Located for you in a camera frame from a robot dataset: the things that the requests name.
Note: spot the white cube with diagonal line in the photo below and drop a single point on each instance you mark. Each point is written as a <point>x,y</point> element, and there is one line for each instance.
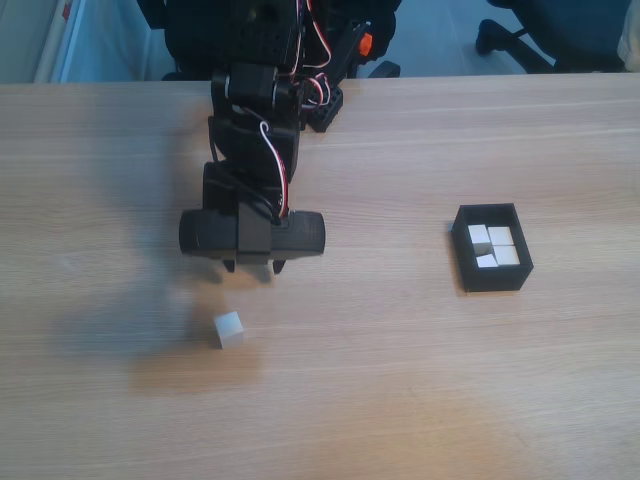
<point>486,261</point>

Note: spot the blue office chair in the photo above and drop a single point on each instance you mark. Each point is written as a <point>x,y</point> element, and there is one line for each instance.
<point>575,30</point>

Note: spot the white cube block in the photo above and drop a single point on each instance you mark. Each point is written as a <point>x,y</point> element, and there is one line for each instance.
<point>228,327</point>
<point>506,253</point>
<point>479,234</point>
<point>501,235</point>

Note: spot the black oval webcam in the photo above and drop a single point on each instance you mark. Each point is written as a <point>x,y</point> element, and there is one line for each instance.
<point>300,235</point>

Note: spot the black office chair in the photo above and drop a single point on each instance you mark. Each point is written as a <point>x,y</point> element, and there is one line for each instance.
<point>190,40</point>

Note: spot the white board with red mark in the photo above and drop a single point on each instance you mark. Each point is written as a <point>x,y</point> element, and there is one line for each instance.
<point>55,40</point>

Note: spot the black clamp with orange button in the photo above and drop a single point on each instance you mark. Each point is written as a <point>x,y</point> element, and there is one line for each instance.
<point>366,45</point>

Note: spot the black open box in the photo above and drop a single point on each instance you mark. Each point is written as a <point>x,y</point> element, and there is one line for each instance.
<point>500,280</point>

